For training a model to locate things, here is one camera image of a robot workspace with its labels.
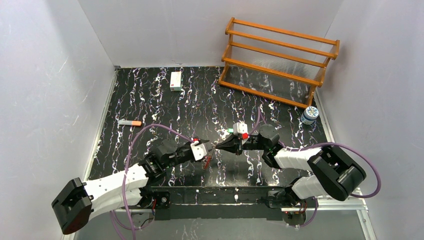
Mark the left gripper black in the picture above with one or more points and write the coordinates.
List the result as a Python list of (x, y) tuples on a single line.
[(189, 151)]

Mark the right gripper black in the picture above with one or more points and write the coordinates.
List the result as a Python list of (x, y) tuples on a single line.
[(239, 144)]

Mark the steel key organizer red handle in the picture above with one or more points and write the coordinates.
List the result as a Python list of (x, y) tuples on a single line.
[(206, 163)]

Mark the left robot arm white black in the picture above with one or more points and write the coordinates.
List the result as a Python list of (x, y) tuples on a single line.
[(79, 202)]

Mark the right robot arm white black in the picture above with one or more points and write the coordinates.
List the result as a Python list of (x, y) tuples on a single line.
[(334, 172)]

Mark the orange grey marker pen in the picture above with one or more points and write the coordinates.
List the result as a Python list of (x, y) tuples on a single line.
[(133, 123)]

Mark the white red small box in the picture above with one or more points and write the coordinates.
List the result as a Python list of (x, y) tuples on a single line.
[(176, 81)]

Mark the white blue round jar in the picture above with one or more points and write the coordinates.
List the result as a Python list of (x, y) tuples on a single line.
[(309, 115)]

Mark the orange wooden shelf rack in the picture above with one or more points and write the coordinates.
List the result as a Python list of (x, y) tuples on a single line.
[(278, 64)]

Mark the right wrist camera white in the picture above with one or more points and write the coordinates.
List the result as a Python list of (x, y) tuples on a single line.
[(240, 129)]

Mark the aluminium frame rail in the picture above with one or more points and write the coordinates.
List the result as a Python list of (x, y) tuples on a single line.
[(167, 203)]

